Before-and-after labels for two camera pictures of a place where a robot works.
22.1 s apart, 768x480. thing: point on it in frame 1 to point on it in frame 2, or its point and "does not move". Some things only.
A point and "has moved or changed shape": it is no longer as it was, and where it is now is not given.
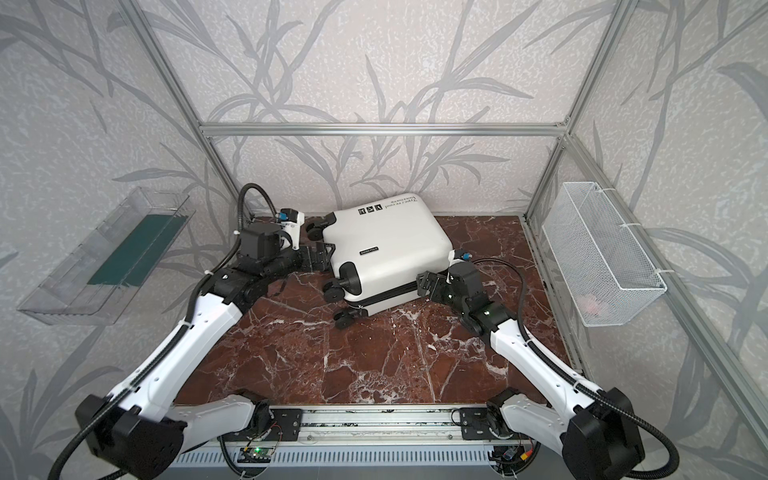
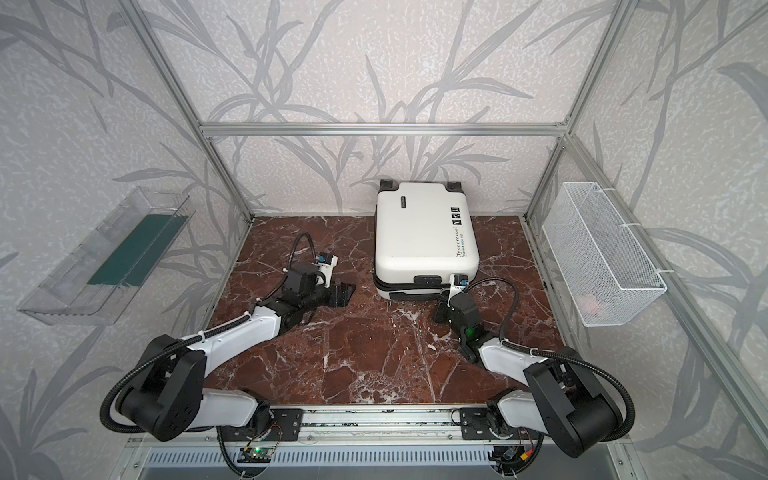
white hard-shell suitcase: x=385 y=245 has moved or changed shape
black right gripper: x=432 y=286 to x=445 y=306
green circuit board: x=255 y=455 does not move
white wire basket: x=604 y=273 does not move
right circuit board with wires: x=514 y=457 does not move
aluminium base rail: x=363 y=424 does not move
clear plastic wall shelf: x=100 y=279 does not move
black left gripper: x=321 y=256 to x=334 y=292
